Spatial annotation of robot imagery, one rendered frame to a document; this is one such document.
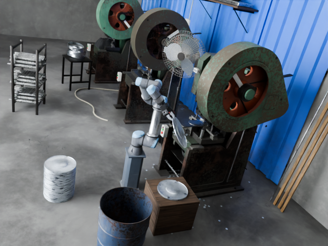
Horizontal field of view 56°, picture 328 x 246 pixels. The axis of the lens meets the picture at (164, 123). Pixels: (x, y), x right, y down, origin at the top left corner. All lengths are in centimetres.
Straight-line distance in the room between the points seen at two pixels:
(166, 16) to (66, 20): 542
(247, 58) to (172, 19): 179
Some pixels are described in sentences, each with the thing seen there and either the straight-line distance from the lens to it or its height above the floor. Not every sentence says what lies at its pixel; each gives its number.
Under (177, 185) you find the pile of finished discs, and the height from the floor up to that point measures 36.
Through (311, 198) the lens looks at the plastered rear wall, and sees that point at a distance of 397.
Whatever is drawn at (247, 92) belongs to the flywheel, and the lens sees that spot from 277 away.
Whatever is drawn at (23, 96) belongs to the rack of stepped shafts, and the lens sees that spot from 478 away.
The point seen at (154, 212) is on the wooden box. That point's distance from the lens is 285.
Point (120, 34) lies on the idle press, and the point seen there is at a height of 101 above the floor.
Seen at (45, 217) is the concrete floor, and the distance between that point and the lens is 306.
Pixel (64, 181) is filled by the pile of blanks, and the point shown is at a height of 25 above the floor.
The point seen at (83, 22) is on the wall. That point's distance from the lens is 938.
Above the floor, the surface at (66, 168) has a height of 35.
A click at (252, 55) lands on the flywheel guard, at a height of 166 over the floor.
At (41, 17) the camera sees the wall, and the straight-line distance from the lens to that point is 920.
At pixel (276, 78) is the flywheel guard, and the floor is 147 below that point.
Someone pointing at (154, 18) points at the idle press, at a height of 161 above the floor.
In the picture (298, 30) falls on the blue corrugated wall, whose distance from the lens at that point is 400.
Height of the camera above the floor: 212
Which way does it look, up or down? 25 degrees down
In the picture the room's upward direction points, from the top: 12 degrees clockwise
